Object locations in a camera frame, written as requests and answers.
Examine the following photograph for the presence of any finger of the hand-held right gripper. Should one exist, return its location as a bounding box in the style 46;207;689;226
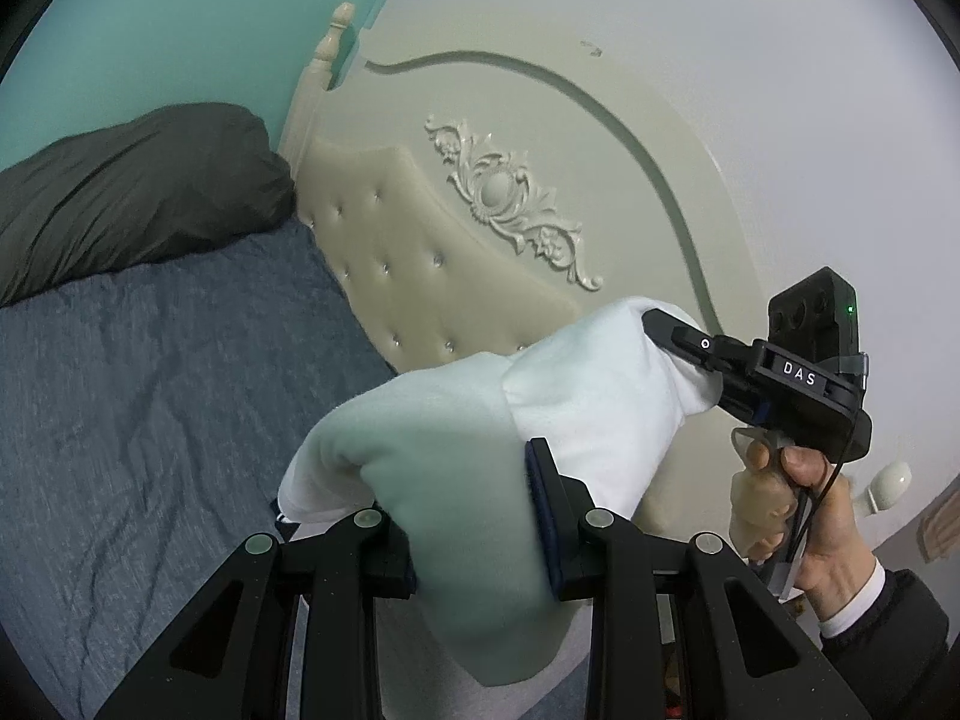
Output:
643;307;755;374

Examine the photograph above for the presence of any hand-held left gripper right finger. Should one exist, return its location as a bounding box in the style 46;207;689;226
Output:
523;436;863;720

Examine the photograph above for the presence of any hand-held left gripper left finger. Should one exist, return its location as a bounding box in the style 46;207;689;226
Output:
94;506;419;720

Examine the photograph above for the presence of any white t-shirt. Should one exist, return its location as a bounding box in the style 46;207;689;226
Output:
277;296;725;687

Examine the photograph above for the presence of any person's right forearm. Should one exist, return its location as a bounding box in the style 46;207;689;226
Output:
816;556;955;720

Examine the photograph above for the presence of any person's right hand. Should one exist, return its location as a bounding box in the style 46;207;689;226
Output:
729;439;880;623

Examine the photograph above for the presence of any cream tufted headboard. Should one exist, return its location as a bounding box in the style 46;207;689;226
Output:
281;4;916;541

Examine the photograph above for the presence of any blue-grey bed sheet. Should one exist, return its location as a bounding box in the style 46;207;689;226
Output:
0;221;398;720

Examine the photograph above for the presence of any dark grey long pillow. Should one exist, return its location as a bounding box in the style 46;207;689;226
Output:
0;103;297;308

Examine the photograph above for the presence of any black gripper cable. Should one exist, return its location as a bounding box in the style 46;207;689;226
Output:
787;405;872;563

